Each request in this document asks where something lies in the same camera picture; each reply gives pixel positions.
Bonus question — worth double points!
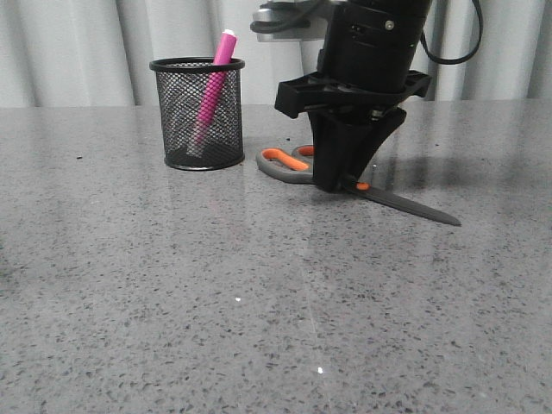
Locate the silver camera mount bracket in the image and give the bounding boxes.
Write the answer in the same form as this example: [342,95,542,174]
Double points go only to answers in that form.
[249,0,334,42]

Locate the pink marker pen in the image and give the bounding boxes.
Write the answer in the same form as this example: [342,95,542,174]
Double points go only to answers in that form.
[186,29,237,158]

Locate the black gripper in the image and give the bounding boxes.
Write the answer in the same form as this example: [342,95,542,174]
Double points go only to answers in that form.
[274,1,430,192]

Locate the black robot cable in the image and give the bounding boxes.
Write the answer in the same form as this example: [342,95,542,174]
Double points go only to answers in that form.
[418,0,484,66]

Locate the grey curtain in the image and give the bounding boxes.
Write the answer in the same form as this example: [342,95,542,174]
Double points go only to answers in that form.
[1,1,551,108]

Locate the black mesh pen cup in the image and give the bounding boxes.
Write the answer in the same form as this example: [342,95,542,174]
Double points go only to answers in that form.
[149,57,245,171]

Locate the grey orange scissors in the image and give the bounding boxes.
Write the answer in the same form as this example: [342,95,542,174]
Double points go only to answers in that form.
[255,145,461,227]

